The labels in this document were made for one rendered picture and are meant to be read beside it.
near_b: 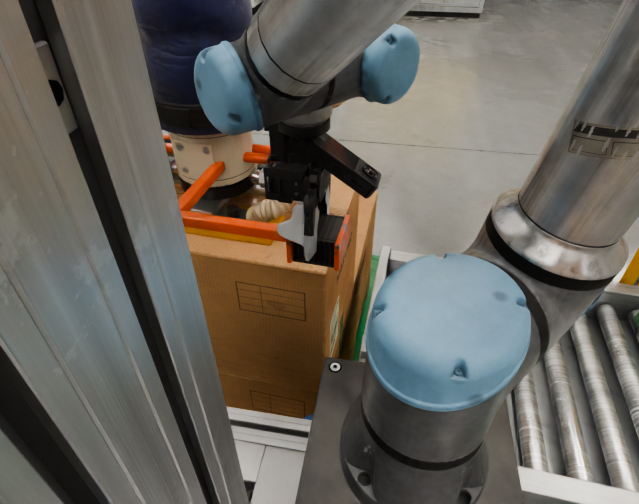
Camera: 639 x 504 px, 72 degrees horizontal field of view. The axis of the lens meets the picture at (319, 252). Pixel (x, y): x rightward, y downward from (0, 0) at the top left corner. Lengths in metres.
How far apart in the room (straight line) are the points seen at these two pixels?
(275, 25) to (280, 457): 0.49
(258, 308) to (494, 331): 0.69
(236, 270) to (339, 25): 0.67
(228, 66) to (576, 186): 0.28
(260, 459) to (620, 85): 0.53
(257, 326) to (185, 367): 0.83
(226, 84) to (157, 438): 0.28
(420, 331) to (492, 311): 0.06
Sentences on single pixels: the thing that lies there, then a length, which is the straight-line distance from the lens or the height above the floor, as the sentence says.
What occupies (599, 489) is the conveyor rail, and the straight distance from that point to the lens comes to 1.13.
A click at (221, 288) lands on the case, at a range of 0.96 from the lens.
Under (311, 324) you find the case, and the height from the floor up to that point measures 0.79.
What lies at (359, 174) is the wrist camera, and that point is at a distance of 0.61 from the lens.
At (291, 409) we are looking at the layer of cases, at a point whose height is 0.44.
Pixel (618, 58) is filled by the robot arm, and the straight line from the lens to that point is 0.35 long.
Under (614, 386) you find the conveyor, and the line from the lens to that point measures 1.46.
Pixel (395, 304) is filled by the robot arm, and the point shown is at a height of 1.26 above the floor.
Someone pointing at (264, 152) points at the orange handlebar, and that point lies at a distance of 0.98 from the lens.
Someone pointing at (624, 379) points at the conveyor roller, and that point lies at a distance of 1.42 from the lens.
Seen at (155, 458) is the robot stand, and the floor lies 1.35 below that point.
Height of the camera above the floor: 1.50
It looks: 39 degrees down
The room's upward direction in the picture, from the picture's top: straight up
